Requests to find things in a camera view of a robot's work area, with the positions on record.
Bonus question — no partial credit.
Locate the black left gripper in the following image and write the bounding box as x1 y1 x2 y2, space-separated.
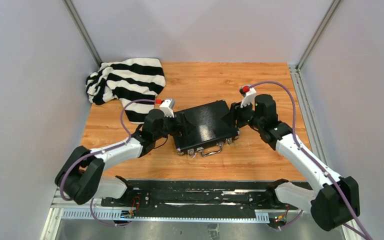
153 111 196 141

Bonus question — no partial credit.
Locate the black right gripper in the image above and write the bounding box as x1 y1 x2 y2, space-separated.
222 98 263 130

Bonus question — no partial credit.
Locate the black poker set case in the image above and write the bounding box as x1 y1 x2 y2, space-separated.
173 100 240 158

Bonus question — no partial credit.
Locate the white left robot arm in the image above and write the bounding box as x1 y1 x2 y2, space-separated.
55 109 194 207

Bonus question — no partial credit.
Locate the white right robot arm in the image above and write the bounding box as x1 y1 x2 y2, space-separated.
227 94 361 231

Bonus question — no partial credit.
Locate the black white striped cloth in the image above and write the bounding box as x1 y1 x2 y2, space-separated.
85 57 166 124

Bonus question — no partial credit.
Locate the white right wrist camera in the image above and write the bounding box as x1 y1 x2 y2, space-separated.
239 85 257 108

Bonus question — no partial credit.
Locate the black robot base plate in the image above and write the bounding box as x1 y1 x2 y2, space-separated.
100 179 295 220

